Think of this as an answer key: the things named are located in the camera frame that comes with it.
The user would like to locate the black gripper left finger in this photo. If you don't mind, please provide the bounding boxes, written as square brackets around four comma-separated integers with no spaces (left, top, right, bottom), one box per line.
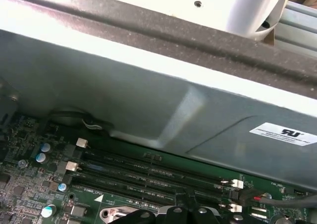
[126,188,189,224]

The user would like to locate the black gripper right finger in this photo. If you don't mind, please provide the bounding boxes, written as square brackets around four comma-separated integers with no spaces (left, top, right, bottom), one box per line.
[185,188,248,224]

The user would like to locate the RAM slot white latches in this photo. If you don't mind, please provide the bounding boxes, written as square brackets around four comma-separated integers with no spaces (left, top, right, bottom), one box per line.
[76,137,243,189]
[66,161,243,214]

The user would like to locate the CPU socket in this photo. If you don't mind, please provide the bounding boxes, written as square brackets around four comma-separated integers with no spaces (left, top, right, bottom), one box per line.
[98,200,175,224]

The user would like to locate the round coin cell battery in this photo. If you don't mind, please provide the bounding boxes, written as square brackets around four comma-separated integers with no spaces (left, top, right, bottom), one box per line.
[273,213,296,224]

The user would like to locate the white printed sticker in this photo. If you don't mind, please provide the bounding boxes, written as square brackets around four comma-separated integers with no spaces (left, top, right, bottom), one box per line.
[248,121,317,148]

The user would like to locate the black grey PC case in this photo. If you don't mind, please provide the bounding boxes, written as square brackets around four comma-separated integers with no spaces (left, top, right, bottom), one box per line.
[0,0,317,224]

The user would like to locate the green motherboard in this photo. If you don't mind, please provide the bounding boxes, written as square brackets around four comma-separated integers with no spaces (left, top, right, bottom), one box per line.
[0,110,317,224]

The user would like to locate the thin black wire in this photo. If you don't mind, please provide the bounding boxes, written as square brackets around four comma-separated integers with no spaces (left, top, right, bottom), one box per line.
[254,192,317,211]

